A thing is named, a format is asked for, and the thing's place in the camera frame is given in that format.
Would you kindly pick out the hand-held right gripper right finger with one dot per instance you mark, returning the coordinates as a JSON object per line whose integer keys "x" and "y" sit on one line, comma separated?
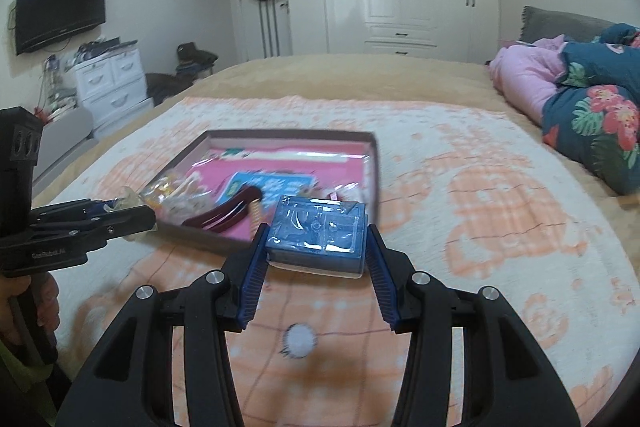
{"x": 382, "y": 282}

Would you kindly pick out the person's yellow green clothing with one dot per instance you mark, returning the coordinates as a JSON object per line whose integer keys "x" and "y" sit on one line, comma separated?
{"x": 20, "y": 382}

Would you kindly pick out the black wall television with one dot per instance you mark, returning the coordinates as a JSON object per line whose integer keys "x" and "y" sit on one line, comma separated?
{"x": 60, "y": 9}

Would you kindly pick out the person's left hand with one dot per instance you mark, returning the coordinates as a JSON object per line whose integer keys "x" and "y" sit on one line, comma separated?
{"x": 47, "y": 307}

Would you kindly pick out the small blue box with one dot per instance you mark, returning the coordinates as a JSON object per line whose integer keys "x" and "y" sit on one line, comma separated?
{"x": 315, "y": 227}

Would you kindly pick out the maroon hair clip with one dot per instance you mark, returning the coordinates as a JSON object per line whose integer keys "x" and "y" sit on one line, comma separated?
{"x": 220, "y": 214}

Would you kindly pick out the brown cardboard box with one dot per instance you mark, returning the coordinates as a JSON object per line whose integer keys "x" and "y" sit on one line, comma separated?
{"x": 210, "y": 239}

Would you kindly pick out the tan bedspread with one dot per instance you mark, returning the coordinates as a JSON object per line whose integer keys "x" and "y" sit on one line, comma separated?
{"x": 350, "y": 77}

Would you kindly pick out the dark clothes pile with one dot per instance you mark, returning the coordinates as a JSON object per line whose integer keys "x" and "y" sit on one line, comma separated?
{"x": 190, "y": 57}

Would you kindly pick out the blue booklet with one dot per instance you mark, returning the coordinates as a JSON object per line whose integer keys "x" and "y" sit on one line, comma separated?
{"x": 280, "y": 184}

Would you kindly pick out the grey pillow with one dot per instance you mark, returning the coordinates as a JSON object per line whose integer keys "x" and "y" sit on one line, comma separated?
{"x": 555, "y": 19}

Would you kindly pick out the white drawer cabinet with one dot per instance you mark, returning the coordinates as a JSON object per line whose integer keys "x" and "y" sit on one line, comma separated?
{"x": 112, "y": 82}

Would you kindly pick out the white door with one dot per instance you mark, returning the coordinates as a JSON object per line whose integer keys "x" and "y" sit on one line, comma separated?
{"x": 255, "y": 27}

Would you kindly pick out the floral blue quilt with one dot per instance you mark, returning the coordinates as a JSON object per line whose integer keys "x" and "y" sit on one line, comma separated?
{"x": 600, "y": 132}

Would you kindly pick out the cluttered rack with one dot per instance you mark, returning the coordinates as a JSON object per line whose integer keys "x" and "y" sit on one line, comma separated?
{"x": 57, "y": 87}

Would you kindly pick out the orange white fleece blanket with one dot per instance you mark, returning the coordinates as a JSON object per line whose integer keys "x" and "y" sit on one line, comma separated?
{"x": 475, "y": 227}

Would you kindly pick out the pink white striped packet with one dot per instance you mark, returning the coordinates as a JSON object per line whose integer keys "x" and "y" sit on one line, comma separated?
{"x": 355, "y": 172}

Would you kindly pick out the pink quilt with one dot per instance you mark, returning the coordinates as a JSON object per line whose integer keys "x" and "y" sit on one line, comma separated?
{"x": 525, "y": 72}

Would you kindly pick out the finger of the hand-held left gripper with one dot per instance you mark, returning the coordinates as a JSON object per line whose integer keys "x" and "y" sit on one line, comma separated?
{"x": 75, "y": 209}
{"x": 130, "y": 222}

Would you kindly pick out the grey storage bench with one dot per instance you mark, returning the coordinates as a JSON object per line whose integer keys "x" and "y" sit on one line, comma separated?
{"x": 65, "y": 142}

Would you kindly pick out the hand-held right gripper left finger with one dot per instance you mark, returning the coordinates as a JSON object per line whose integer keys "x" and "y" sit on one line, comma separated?
{"x": 252, "y": 277}

